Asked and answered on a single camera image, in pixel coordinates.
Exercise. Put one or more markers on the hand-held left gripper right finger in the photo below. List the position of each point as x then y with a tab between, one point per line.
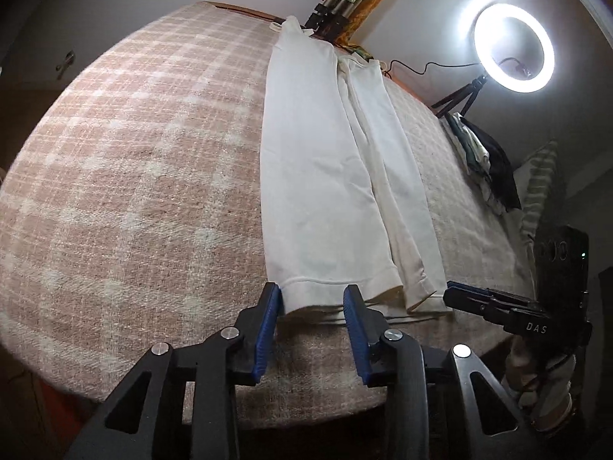
354	338

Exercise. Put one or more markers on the white sweatshirt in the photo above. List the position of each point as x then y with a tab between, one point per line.
311	163

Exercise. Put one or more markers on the pink plaid blanket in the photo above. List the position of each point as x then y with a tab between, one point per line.
134	177

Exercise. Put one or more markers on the pale folded cloth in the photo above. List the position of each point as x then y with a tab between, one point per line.
471	148

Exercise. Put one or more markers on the black metal tripod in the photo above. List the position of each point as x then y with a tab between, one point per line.
330	17

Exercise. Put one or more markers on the striped cloth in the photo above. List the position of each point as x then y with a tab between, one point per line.
541	182

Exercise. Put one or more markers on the person's right hand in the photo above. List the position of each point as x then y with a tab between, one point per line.
541	383

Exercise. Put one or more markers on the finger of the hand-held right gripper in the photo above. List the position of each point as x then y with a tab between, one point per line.
471	296
522	323

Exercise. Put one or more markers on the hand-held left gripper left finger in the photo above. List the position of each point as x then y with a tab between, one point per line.
267	333

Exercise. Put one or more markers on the dark cloth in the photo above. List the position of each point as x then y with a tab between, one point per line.
500	163

